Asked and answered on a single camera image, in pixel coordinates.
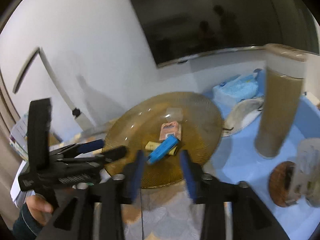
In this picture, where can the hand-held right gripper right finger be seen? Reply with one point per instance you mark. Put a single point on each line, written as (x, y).
(187, 176)

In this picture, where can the small yellow tube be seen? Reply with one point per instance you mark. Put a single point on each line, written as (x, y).
(152, 145)

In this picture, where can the beige curtain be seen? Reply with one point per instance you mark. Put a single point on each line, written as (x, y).
(7, 135)

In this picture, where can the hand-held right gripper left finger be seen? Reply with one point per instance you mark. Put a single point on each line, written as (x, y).
(136, 176)

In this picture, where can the white box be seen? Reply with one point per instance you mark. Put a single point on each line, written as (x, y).
(20, 192)

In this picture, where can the black television screen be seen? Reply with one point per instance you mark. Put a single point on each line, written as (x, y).
(200, 17)

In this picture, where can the tall tan cylinder appliance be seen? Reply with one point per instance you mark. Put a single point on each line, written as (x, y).
(277, 105)

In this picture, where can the blue face mask pack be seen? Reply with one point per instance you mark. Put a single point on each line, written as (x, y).
(237, 87)

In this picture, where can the round wooden coaster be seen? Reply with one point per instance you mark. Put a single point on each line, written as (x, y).
(281, 185)

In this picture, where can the clear glass cup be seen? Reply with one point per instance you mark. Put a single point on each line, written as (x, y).
(306, 170)

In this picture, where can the white desk lamp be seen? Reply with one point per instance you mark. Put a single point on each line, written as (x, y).
(83, 120)

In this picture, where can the stack of books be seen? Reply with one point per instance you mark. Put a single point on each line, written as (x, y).
(20, 135)

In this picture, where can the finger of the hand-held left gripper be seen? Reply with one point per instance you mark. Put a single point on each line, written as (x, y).
(113, 153)
(91, 145)

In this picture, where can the small pink box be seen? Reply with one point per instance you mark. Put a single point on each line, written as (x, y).
(171, 130)

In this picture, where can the amber glass plate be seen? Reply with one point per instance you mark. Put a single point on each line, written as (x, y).
(130, 122)

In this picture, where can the blue lighter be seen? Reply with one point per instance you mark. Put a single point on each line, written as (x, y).
(162, 150)

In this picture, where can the person's left hand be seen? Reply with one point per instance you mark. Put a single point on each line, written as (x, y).
(37, 206)

